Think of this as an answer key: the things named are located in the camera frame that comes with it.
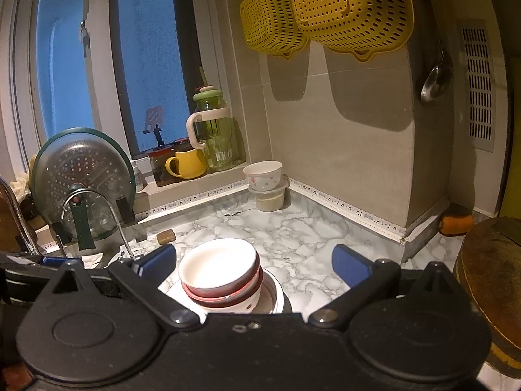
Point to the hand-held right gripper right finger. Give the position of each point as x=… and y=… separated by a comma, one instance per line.
x=350, y=262

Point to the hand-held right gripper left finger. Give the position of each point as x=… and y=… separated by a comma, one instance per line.
x=156, y=260

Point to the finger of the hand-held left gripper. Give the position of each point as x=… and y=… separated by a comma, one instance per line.
x=53, y=260

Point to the pink-rimmed dotted bowl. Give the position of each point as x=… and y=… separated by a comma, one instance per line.
x=215, y=264

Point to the large white floral plate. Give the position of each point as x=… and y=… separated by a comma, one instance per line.
x=281, y=293

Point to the brown soap bar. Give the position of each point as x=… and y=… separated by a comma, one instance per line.
x=167, y=236

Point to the thin chrome gooseneck faucet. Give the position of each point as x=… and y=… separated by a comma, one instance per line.
x=120, y=224

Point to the black lid rack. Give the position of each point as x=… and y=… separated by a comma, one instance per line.
x=124, y=209

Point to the pale yellow cloth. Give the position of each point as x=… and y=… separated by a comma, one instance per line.
x=20, y=183

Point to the white pill bottle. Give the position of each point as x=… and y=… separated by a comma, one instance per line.
x=137, y=177

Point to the dark glass jar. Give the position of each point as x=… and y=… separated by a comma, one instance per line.
x=159, y=169

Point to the clear plastic lidded container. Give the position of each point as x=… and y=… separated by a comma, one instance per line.
x=270, y=201

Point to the yellow mug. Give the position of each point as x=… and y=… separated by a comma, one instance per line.
x=189, y=165

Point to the glass pot lid green rim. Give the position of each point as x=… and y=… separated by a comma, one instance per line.
x=81, y=163

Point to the orange sponge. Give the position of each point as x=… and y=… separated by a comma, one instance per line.
x=458, y=224

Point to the small dark lidded jar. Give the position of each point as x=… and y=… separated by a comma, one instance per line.
x=182, y=145

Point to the white floral dotted bowl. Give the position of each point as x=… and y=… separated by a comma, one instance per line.
x=262, y=175

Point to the glass pitcher green lid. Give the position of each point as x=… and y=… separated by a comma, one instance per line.
x=219, y=142

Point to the round wooden cutting board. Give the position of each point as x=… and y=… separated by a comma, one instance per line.
x=492, y=277

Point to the phone stand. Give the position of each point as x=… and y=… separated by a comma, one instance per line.
x=154, y=116

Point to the metal ladle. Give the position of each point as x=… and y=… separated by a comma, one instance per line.
x=435, y=81

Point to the white vent grille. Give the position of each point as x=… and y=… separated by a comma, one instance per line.
x=478, y=85

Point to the window latch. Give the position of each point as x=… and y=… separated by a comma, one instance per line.
x=84, y=34

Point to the large yellow colander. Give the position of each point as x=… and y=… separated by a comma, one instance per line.
x=350, y=8

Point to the small yellow colander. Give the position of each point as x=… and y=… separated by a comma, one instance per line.
x=270, y=20

